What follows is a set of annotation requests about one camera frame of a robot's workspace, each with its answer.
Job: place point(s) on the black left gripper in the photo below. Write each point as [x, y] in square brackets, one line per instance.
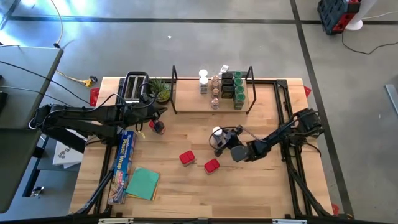
[140, 115]

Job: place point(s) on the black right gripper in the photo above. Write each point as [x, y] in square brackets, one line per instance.
[231, 140]

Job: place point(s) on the white-lid glass spice jar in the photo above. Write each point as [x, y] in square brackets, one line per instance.
[203, 73]
[217, 130]
[203, 81]

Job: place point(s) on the small round glass jar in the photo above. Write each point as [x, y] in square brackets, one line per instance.
[215, 92]
[215, 81]
[215, 103]

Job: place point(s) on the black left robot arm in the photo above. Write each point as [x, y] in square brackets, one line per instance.
[87, 116]

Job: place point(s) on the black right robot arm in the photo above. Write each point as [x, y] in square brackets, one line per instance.
[280, 137]

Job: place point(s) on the yellow tag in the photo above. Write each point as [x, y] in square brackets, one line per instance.
[142, 134]

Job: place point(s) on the potted succulent plant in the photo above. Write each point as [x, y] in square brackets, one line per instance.
[161, 90]

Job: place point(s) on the black toaster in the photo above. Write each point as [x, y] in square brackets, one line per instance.
[135, 85]

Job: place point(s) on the blue plastic wrap box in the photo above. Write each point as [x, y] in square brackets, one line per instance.
[122, 161]

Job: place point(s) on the teal cloth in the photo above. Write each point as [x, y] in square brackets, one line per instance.
[143, 183]

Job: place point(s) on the red corner marker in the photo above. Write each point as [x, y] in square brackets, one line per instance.
[335, 209]
[94, 97]
[307, 91]

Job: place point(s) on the small white tag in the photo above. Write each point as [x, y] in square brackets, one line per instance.
[224, 68]

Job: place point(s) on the white box with logo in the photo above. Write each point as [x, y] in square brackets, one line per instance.
[66, 155]

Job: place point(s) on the grey side desk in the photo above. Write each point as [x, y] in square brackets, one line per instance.
[21, 112]

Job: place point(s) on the small metal clip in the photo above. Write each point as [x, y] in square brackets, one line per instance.
[37, 191]

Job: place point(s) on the black and red toolbox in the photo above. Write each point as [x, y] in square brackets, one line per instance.
[334, 15]

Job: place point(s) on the grey metal bar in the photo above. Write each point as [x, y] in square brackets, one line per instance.
[392, 96]

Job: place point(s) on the white stand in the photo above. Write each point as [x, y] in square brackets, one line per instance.
[354, 24]

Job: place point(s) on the white bracket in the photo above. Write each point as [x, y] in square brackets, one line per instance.
[289, 221]
[115, 221]

